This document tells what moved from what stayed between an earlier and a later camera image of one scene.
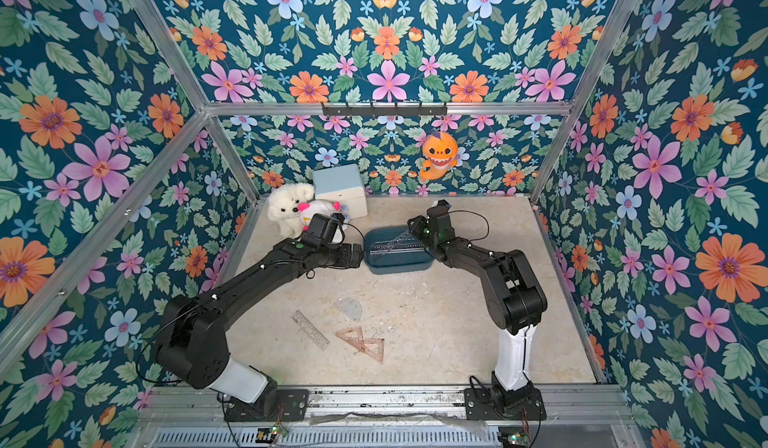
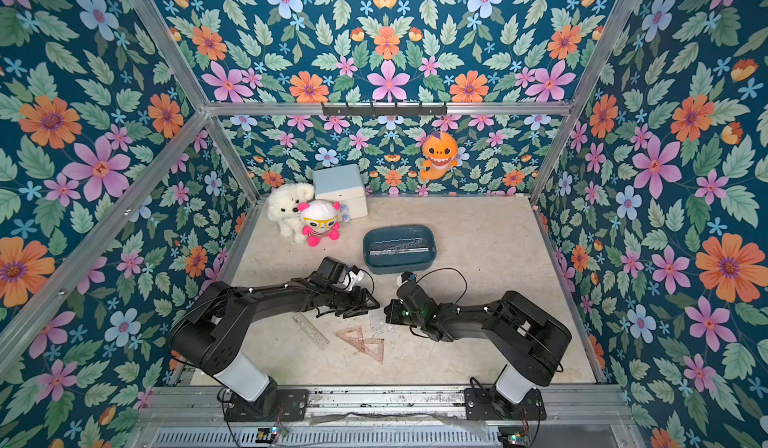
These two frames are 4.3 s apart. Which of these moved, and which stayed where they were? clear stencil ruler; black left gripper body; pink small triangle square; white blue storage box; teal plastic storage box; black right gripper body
Moved: black right gripper body; black left gripper body
Stayed: white blue storage box; teal plastic storage box; clear stencil ruler; pink small triangle square
